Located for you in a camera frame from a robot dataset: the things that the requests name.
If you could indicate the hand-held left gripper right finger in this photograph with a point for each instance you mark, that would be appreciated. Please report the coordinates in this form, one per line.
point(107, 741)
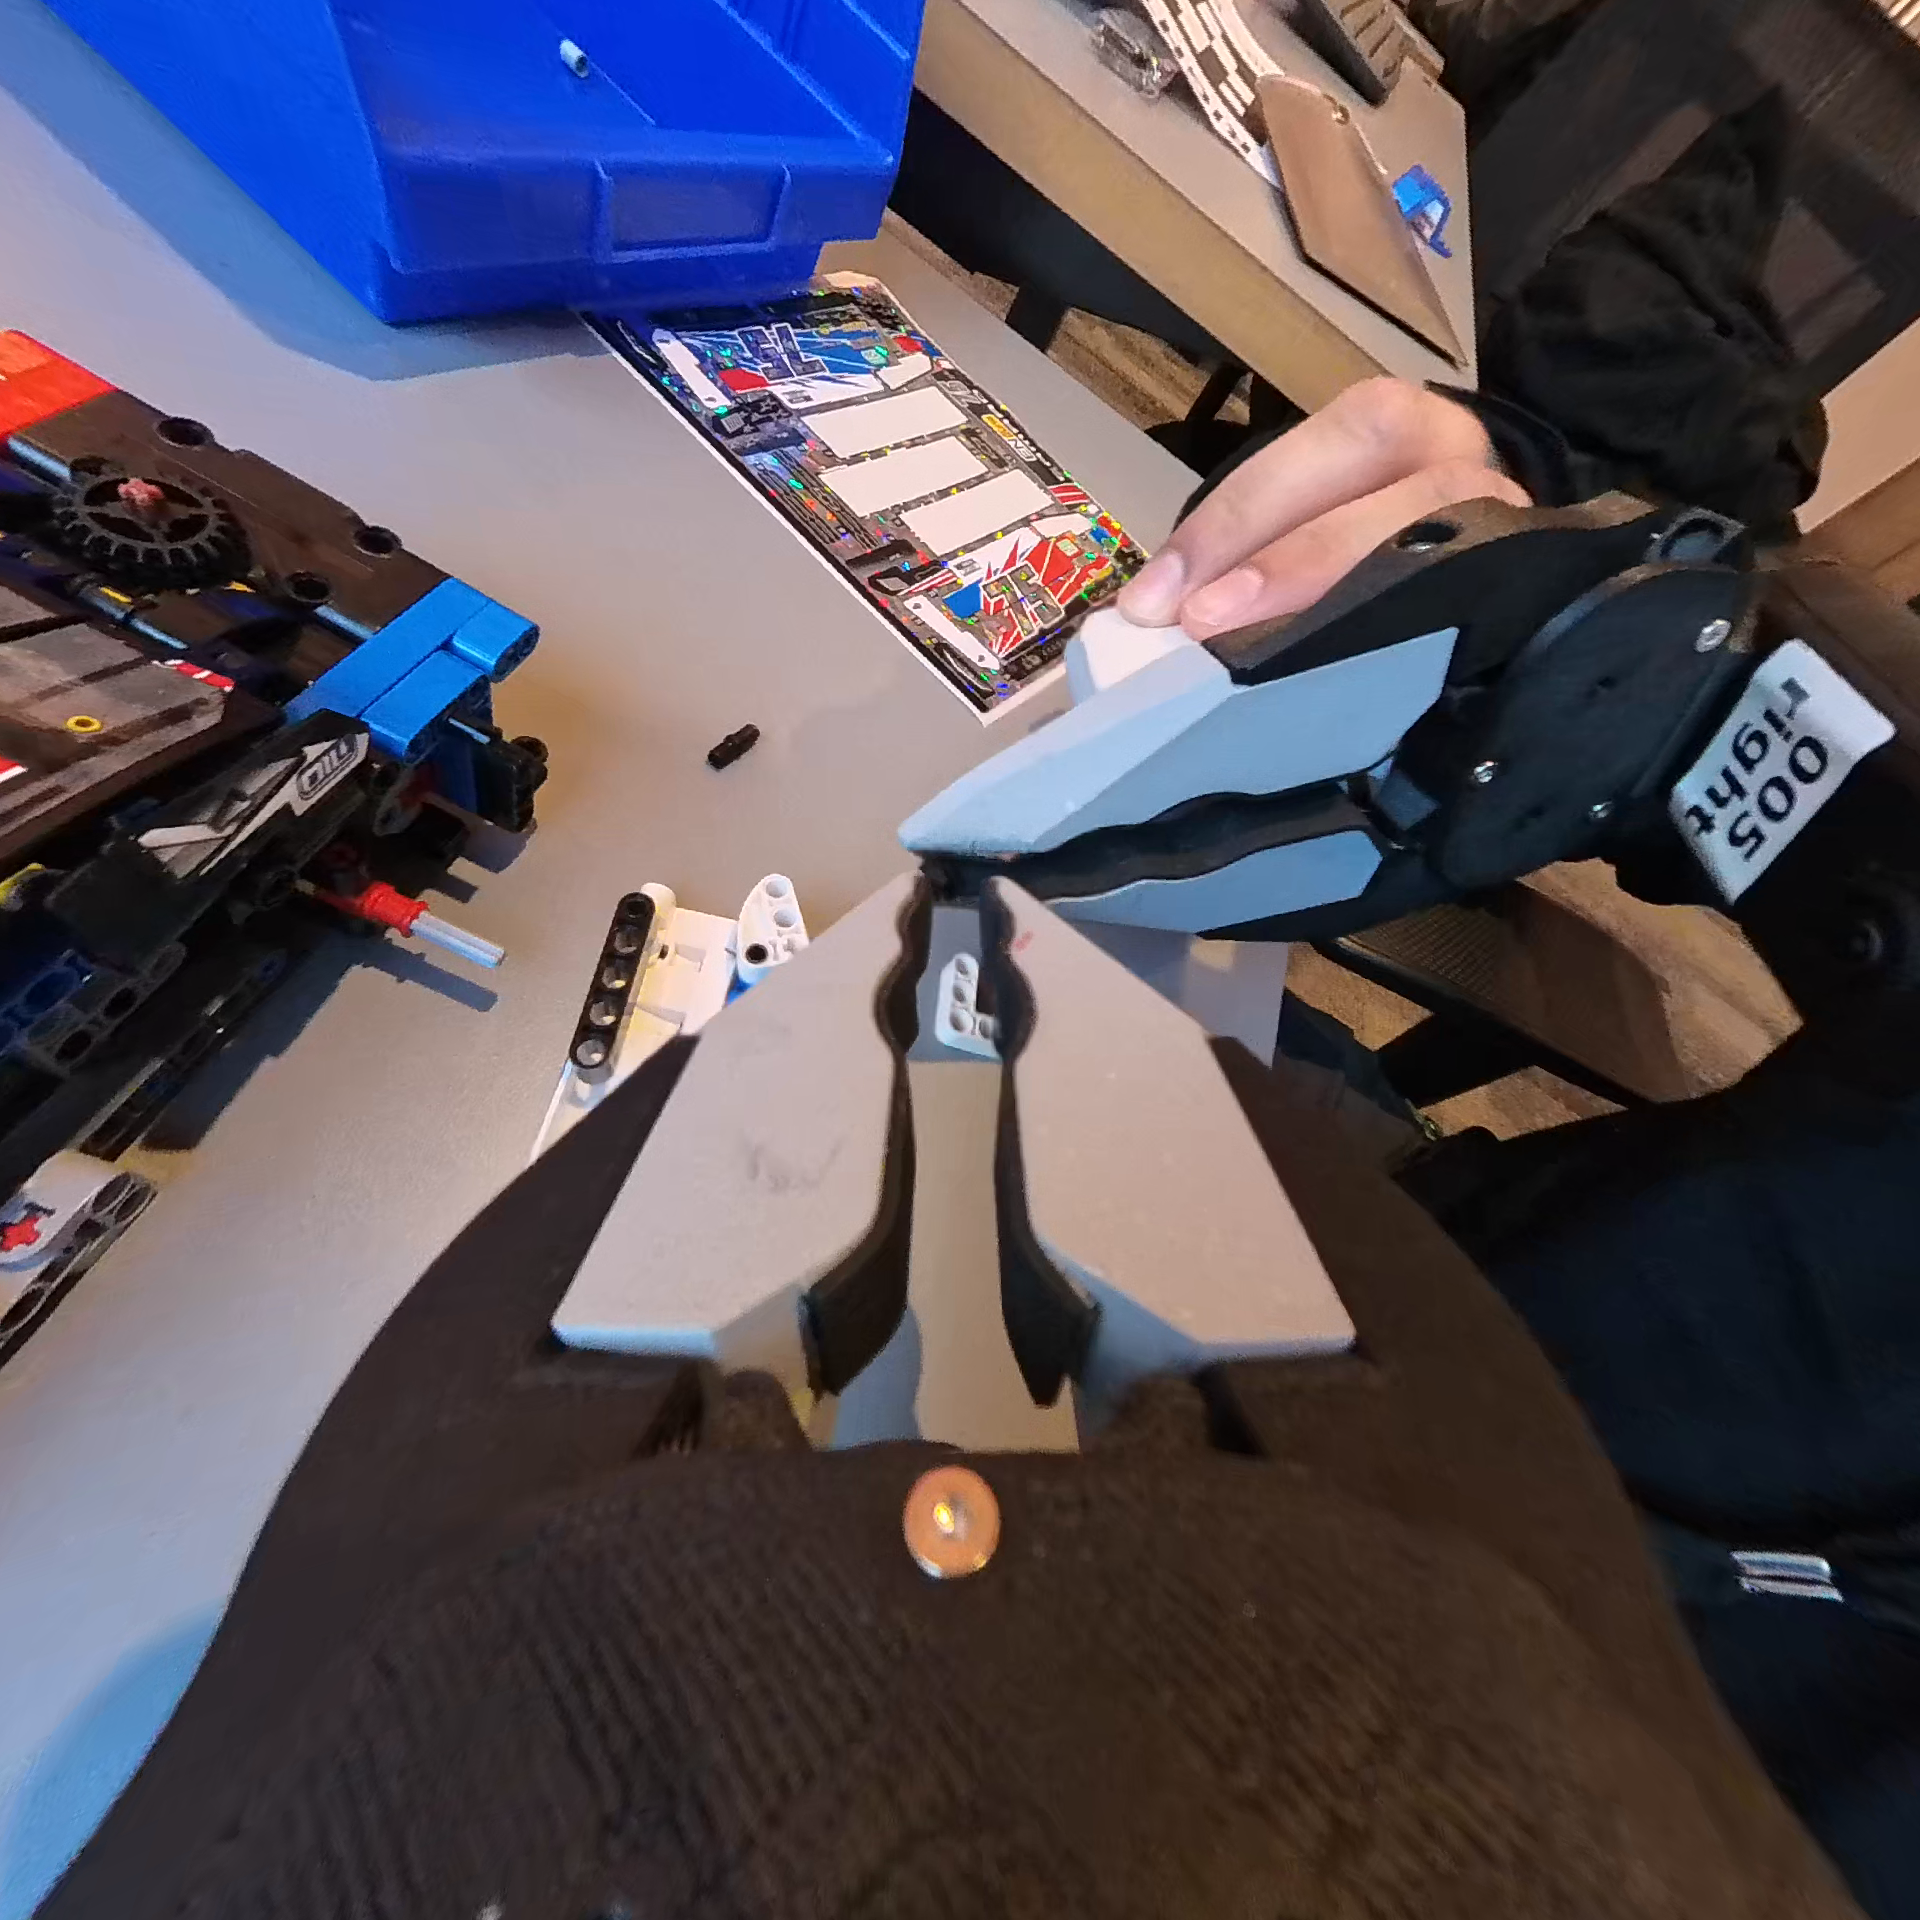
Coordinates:
point(1184, 1186)

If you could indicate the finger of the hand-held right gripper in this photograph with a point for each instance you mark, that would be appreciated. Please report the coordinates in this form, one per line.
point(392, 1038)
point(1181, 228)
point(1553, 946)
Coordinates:
point(1259, 892)
point(1200, 734)

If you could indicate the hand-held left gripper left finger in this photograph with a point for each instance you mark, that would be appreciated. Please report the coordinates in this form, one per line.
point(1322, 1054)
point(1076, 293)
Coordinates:
point(734, 1172)

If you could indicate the blue white lego panel assembly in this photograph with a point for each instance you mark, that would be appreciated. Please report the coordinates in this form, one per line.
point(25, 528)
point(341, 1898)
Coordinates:
point(690, 960)

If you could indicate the white L-shaped lego beam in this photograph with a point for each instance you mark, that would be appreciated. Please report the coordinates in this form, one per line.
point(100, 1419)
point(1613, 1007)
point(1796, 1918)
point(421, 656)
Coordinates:
point(966, 1004)

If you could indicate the black lego connector pin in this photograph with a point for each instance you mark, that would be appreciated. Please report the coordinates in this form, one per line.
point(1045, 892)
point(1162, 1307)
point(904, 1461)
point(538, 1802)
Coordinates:
point(734, 747)
point(949, 879)

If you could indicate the person's right forearm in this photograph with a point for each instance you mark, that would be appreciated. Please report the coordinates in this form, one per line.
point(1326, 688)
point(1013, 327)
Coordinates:
point(1650, 376)

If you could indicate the grey desk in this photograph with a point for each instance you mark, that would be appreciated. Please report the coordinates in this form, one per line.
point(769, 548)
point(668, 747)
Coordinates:
point(300, 1350)

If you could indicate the person's right hand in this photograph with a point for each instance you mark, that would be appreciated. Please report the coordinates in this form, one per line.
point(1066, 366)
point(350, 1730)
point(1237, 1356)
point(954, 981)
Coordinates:
point(1320, 494)

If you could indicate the black office chair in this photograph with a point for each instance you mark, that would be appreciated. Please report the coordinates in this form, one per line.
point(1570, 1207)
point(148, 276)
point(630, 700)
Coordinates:
point(1576, 1004)

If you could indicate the holographic sticker sheet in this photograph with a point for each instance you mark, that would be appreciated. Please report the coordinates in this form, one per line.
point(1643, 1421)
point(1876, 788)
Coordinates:
point(884, 482)

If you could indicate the grey notebook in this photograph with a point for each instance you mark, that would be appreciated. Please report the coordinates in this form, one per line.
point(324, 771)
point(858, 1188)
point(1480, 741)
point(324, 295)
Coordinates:
point(1348, 211)

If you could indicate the grey office table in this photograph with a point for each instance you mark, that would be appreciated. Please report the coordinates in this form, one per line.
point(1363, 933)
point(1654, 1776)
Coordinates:
point(1078, 196)

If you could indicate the person's black jacket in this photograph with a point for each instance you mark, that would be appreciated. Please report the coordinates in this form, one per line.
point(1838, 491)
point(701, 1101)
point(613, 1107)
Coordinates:
point(1724, 1350)

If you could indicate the black mesh chair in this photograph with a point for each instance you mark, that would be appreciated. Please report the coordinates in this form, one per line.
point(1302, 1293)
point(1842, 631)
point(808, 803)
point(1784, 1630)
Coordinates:
point(1860, 149)

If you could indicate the checkered calibration board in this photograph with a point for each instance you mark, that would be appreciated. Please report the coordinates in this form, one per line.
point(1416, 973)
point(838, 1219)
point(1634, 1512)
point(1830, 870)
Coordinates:
point(1206, 68)

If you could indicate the white printed lego panel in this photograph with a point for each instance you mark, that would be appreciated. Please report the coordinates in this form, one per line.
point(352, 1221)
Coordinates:
point(59, 1230)

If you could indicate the clear small packet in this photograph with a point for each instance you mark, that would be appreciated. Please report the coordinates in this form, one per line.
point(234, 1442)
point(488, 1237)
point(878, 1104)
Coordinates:
point(1132, 56)

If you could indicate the black keyboard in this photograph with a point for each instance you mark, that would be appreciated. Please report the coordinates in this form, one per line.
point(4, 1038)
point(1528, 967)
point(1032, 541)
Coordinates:
point(1342, 45)

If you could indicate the lego race car model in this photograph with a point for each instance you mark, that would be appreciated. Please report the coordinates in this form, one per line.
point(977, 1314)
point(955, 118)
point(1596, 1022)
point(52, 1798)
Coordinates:
point(181, 722)

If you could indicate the blue plastic bin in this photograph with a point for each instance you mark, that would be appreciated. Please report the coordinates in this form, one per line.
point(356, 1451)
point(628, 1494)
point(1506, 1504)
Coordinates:
point(523, 136)

